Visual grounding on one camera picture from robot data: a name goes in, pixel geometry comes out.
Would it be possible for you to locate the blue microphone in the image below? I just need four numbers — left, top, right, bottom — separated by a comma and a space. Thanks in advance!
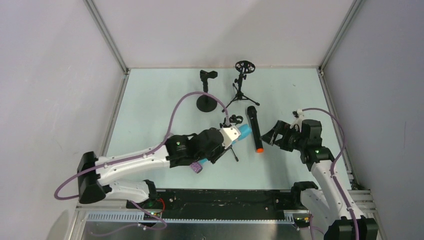
198, 125, 253, 166

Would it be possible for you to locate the small black tripod stand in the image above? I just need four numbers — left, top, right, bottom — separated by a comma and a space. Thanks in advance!
220, 114, 244, 162

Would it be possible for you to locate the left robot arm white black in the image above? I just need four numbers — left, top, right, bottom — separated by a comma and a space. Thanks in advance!
77, 127, 240, 204

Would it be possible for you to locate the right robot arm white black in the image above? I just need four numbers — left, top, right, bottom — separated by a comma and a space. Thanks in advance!
260, 119, 379, 240

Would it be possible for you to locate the black round base mic stand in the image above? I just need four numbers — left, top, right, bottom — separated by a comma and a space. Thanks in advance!
196, 70, 218, 113

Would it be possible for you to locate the purple glitter microphone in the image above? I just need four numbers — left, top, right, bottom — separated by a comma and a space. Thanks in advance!
189, 162, 203, 174

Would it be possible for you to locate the black microphone orange end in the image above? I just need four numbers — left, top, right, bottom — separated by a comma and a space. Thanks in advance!
247, 105, 264, 153

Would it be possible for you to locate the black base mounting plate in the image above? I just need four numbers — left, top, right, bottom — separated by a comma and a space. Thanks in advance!
138, 189, 303, 221

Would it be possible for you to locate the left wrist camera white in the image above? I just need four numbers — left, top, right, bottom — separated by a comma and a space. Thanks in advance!
219, 126, 241, 149

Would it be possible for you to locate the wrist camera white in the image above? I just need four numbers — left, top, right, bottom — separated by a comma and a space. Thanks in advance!
219, 126, 241, 149
290, 109, 305, 131

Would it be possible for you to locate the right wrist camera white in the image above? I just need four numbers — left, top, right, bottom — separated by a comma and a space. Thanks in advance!
290, 109, 305, 131

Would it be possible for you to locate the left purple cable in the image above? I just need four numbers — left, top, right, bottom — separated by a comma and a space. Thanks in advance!
54, 92, 231, 201

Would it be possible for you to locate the black tripod shock mount stand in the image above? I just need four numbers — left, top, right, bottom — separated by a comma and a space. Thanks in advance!
225, 60, 260, 109

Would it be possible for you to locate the grey slotted cable duct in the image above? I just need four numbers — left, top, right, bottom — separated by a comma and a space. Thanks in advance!
86, 211, 296, 225

